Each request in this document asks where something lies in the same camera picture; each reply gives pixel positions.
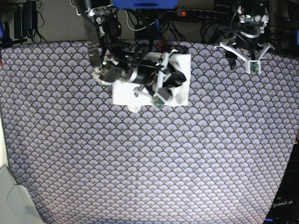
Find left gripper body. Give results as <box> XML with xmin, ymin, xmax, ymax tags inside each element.
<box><xmin>235</xmin><ymin>30</ymin><xmax>261</xmax><ymax>51</ymax></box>

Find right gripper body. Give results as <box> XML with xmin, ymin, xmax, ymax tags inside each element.
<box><xmin>121</xmin><ymin>60</ymin><xmax>162</xmax><ymax>85</ymax></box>

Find white printed T-shirt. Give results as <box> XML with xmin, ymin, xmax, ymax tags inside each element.
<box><xmin>112</xmin><ymin>54</ymin><xmax>191</xmax><ymax>112</ymax></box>

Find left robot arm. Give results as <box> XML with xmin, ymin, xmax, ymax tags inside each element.
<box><xmin>219</xmin><ymin>0</ymin><xmax>273</xmax><ymax>74</ymax></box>

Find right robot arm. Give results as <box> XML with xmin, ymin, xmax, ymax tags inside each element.
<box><xmin>74</xmin><ymin>0</ymin><xmax>186</xmax><ymax>91</ymax></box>

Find red black table clamp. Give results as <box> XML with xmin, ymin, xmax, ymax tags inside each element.
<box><xmin>158</xmin><ymin>40</ymin><xmax>168</xmax><ymax>53</ymax></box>

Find black power strip red light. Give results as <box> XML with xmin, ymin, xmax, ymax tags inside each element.
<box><xmin>176</xmin><ymin>8</ymin><xmax>228</xmax><ymax>19</ymax></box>

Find blue box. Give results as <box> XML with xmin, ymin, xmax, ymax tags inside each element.
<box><xmin>113</xmin><ymin>0</ymin><xmax>178</xmax><ymax>9</ymax></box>

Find grey patterned table mat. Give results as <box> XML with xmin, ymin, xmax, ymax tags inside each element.
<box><xmin>0</xmin><ymin>42</ymin><xmax>299</xmax><ymax>224</ymax></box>

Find black device with logo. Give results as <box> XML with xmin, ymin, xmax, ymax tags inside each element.
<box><xmin>264</xmin><ymin>139</ymin><xmax>299</xmax><ymax>224</ymax></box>

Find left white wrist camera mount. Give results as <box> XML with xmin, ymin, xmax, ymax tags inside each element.
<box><xmin>214</xmin><ymin>36</ymin><xmax>274</xmax><ymax>74</ymax></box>

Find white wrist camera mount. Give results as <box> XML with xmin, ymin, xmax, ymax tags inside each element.
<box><xmin>134</xmin><ymin>49</ymin><xmax>177</xmax><ymax>110</ymax></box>
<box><xmin>214</xmin><ymin>36</ymin><xmax>274</xmax><ymax>74</ymax></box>

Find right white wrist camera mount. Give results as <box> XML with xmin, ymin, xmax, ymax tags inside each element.
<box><xmin>134</xmin><ymin>49</ymin><xmax>177</xmax><ymax>110</ymax></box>

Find grey cables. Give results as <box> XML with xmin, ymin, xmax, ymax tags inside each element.
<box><xmin>116</xmin><ymin>9</ymin><xmax>157</xmax><ymax>32</ymax></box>

